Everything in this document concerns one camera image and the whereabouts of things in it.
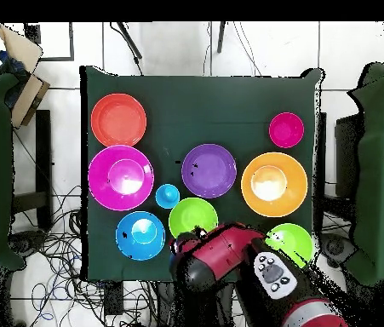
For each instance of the dark green table cloth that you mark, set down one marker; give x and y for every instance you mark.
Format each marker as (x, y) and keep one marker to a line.
(195, 102)

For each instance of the large orange bowl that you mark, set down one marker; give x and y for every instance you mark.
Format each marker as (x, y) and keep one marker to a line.
(293, 184)

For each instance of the cardboard box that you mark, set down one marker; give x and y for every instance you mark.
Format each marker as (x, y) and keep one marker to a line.
(28, 98)

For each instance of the small crimson bowl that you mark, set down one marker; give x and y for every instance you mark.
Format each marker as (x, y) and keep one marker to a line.
(286, 130)

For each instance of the black square floor frame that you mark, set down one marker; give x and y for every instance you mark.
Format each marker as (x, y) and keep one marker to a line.
(71, 41)

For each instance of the black tripod leg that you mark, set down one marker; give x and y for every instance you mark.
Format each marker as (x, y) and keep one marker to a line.
(131, 41)
(221, 37)

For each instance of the orange-red shallow bowl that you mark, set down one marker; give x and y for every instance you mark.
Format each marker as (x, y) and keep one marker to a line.
(118, 120)

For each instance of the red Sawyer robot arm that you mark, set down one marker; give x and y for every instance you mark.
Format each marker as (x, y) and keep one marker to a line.
(225, 252)

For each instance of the green bowl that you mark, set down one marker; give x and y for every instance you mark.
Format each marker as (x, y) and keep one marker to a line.
(293, 242)
(193, 214)

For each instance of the blue cup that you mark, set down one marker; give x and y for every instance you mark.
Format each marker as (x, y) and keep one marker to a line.
(167, 196)

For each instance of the blue bowl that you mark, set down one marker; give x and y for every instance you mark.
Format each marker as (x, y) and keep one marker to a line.
(137, 245)

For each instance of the black stand base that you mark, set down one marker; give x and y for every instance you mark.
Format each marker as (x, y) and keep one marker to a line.
(26, 242)
(338, 248)

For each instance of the large magenta bowl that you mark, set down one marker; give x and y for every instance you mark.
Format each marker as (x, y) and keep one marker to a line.
(103, 184)

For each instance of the black bench frame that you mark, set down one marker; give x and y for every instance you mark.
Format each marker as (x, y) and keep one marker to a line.
(43, 153)

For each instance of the black box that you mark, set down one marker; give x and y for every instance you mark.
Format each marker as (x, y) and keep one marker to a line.
(348, 153)

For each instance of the purple bowl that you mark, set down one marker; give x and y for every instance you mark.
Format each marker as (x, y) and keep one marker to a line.
(208, 170)

